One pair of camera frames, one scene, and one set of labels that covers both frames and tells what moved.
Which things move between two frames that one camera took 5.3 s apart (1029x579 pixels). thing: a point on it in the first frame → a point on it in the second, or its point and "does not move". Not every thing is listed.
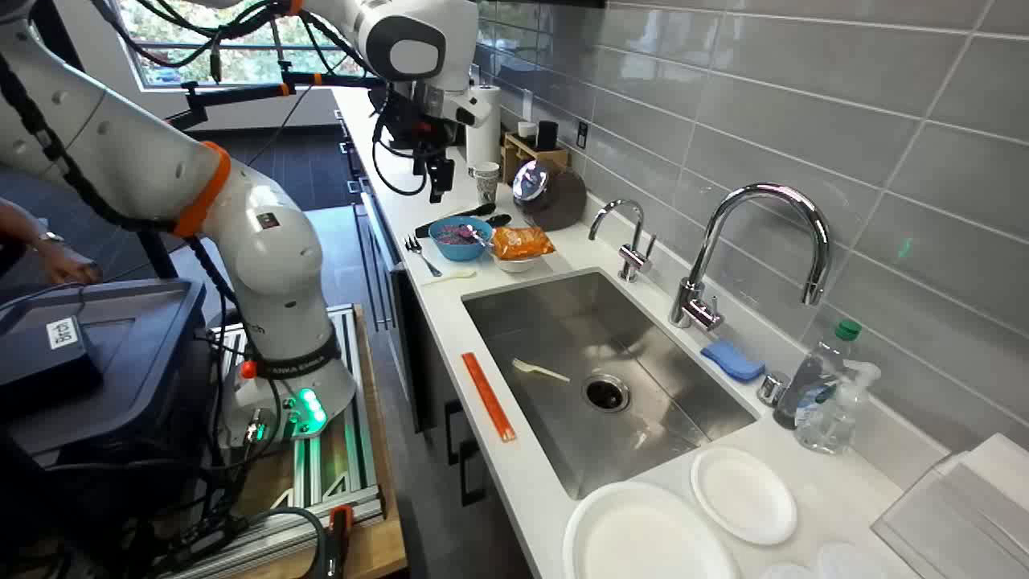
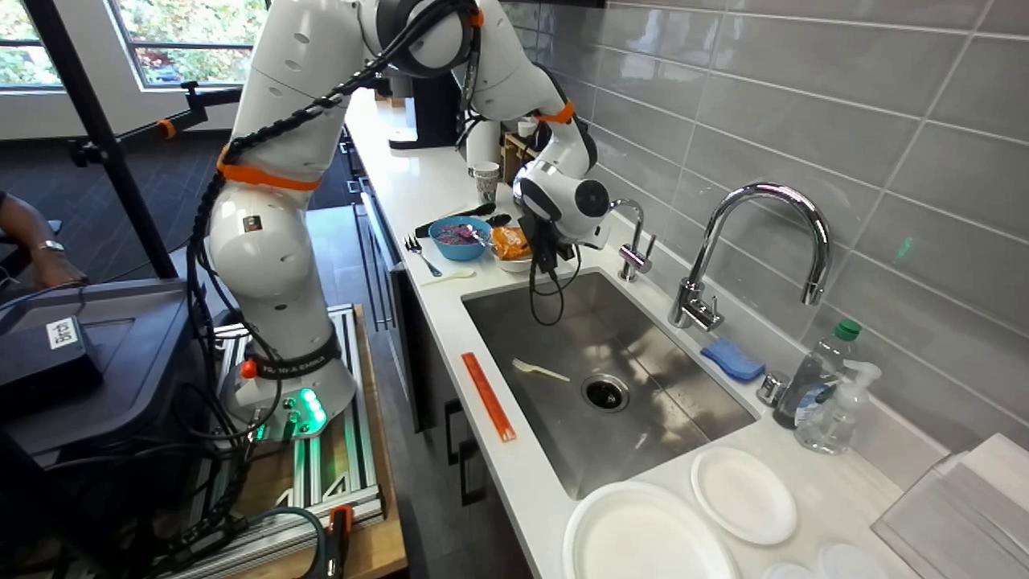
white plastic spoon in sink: [540, 373] does not move
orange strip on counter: [498, 420] does not move
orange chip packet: [522, 243] does not move
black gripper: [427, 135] → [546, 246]
